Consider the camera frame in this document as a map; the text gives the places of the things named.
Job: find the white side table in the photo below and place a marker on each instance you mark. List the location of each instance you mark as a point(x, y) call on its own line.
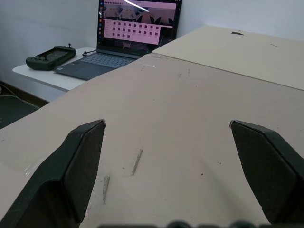
point(50, 76)

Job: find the beige adjoining table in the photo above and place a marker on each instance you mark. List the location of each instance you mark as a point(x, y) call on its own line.
point(232, 54)

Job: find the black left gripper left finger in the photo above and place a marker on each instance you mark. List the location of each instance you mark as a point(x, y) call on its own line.
point(61, 175)

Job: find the dark green handheld controller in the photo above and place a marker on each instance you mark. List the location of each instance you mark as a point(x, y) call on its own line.
point(51, 58)

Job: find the open grey laptop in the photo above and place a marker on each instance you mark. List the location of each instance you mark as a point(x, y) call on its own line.
point(123, 38)

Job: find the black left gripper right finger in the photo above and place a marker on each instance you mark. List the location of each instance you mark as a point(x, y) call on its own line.
point(268, 171)

